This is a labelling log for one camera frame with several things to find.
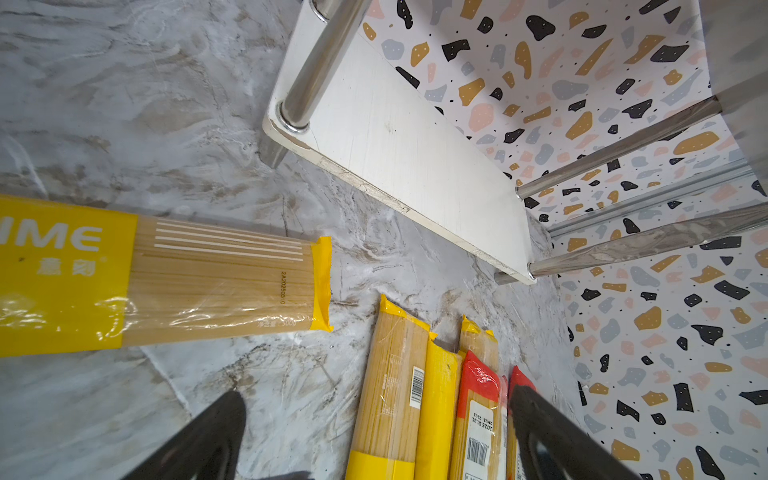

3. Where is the red-end spaghetti bag centre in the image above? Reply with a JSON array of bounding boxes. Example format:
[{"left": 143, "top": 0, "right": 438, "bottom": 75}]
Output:
[{"left": 448, "top": 351, "right": 501, "bottom": 480}]

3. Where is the yellow spaghetti bag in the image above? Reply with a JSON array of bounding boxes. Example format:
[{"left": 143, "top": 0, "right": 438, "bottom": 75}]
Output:
[
  {"left": 1, "top": 196, "right": 332, "bottom": 357},
  {"left": 345, "top": 295, "right": 436, "bottom": 480},
  {"left": 415, "top": 318, "right": 505, "bottom": 479}
]

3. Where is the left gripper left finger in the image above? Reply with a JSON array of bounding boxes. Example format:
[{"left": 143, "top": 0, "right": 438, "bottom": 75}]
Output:
[{"left": 125, "top": 391, "right": 246, "bottom": 479}]

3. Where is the red-end spaghetti bag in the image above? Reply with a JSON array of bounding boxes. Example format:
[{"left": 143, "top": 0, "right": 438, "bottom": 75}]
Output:
[
  {"left": 505, "top": 364, "right": 538, "bottom": 480},
  {"left": 448, "top": 351, "right": 501, "bottom": 480}
]

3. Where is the white two-tier shelf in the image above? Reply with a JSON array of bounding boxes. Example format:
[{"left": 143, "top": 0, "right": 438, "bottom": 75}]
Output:
[{"left": 263, "top": 1, "right": 767, "bottom": 283}]

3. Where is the red-end spaghetti bag right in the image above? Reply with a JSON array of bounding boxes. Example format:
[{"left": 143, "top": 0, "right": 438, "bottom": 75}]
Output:
[{"left": 505, "top": 364, "right": 538, "bottom": 480}]

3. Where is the yellow spaghetti bag left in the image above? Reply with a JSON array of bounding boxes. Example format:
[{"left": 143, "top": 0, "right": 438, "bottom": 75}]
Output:
[{"left": 1, "top": 196, "right": 332, "bottom": 357}]

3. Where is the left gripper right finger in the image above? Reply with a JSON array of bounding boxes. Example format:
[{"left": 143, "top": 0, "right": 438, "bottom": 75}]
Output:
[{"left": 510, "top": 385, "right": 639, "bottom": 479}]

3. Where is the yellow spaghetti bag behind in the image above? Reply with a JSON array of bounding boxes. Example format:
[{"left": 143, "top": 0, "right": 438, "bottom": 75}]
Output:
[{"left": 415, "top": 318, "right": 505, "bottom": 479}]

